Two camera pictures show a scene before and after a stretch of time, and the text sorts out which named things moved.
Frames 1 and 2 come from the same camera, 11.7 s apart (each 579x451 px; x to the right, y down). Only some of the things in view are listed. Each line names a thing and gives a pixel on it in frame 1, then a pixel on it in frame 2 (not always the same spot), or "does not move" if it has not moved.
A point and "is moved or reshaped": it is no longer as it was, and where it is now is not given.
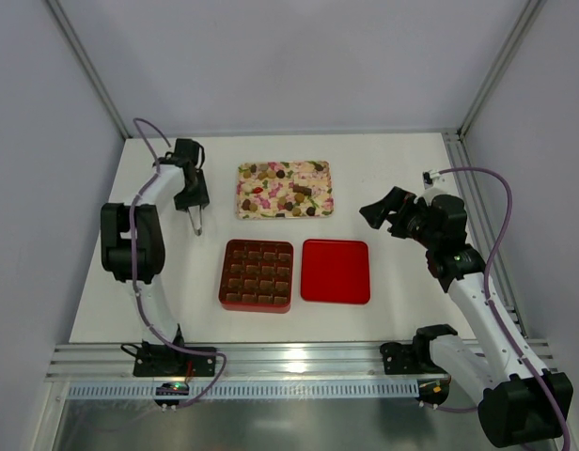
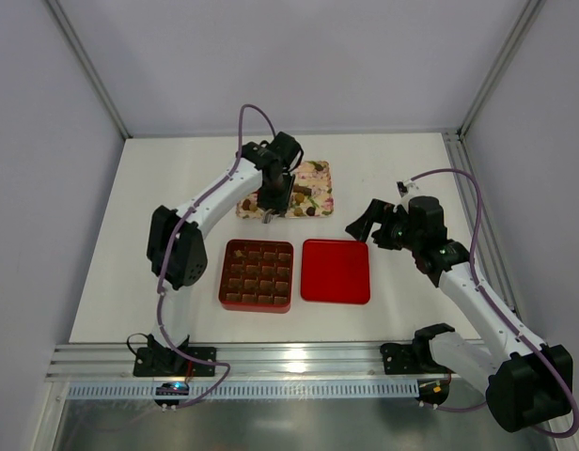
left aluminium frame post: (78, 48) does not move
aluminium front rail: (246, 361) does not move
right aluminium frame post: (527, 18) does not move
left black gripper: (192, 200) → (274, 203)
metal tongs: (195, 218) is moved or reshaped
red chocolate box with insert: (257, 275) does not move
